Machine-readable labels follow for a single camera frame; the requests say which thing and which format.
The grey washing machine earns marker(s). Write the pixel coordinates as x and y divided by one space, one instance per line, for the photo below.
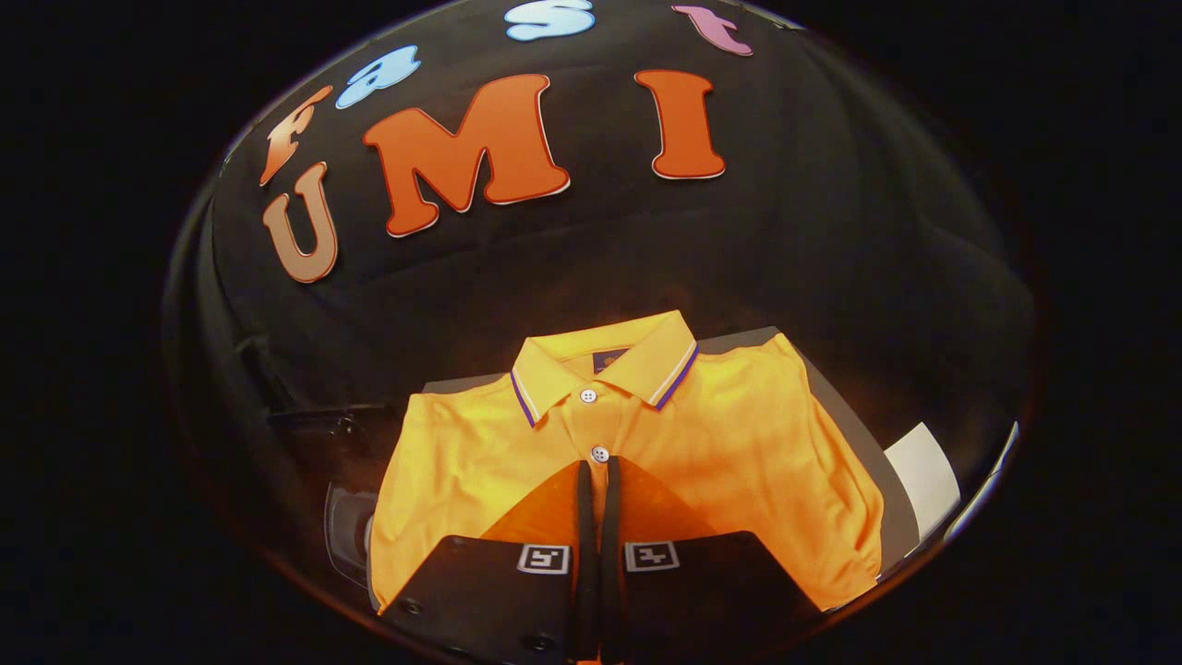
346 531

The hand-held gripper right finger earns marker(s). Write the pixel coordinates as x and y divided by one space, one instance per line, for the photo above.
611 591

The grey cabinet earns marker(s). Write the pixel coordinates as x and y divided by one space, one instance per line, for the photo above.
842 406

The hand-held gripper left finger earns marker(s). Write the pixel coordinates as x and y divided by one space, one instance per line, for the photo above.
584 573

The white paper sheet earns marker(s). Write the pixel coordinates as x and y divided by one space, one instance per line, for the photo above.
923 480

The yellow polo shirt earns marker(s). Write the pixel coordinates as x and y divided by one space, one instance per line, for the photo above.
739 443

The black backdrop cloth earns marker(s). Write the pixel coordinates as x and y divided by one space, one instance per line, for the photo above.
831 231

